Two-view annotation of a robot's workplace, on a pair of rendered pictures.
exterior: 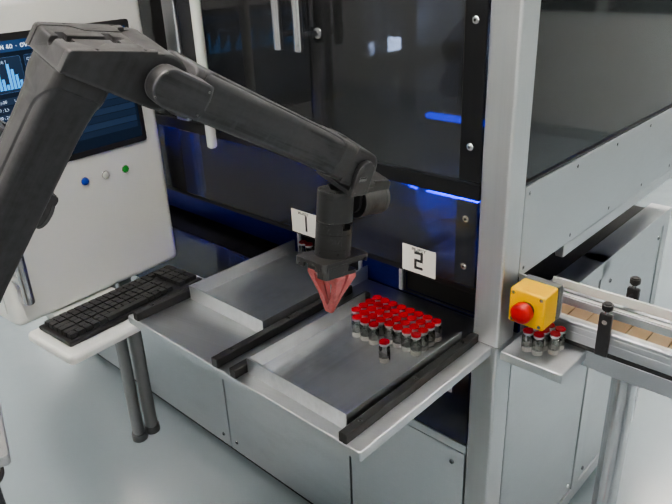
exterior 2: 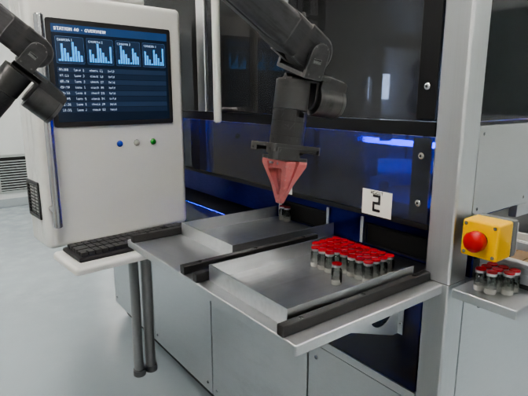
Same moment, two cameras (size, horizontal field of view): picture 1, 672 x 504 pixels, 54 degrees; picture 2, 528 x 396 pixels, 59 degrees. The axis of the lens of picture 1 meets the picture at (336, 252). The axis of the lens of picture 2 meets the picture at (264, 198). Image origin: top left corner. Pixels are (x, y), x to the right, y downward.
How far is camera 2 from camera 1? 0.41 m
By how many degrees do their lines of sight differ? 15
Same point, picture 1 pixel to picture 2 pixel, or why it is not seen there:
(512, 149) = (467, 79)
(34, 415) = (71, 353)
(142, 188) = (164, 159)
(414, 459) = not seen: outside the picture
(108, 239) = (132, 193)
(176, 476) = not seen: outside the picture
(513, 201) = (467, 133)
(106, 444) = (117, 381)
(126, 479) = not seen: outside the picture
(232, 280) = (219, 227)
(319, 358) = (276, 276)
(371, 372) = (321, 290)
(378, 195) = (334, 95)
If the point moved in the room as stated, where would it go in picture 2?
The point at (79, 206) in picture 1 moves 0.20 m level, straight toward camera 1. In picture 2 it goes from (112, 162) to (106, 171)
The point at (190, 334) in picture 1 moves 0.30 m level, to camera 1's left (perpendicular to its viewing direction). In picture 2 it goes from (171, 253) to (60, 247)
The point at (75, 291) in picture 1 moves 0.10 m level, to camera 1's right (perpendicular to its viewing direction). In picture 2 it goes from (99, 229) to (128, 231)
